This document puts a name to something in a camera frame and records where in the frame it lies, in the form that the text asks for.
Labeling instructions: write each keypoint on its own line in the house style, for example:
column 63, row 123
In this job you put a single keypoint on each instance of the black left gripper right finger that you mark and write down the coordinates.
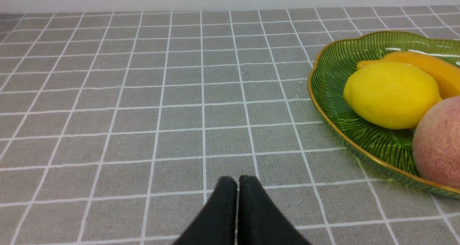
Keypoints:
column 260, row 222

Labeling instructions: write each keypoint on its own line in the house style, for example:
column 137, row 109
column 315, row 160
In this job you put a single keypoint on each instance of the pink peach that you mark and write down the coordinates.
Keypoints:
column 436, row 144

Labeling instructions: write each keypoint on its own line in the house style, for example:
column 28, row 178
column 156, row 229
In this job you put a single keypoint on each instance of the green glass leaf plate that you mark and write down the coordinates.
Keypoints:
column 388, row 152

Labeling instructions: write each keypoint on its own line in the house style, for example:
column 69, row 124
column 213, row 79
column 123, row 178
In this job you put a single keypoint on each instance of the yellow banana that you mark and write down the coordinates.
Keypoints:
column 445, row 74

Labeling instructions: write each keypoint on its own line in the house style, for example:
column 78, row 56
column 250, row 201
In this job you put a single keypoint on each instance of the yellow lemon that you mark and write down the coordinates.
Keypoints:
column 391, row 95

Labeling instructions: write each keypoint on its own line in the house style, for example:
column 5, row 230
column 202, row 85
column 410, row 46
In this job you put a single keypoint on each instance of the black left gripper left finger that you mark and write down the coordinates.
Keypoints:
column 215, row 224

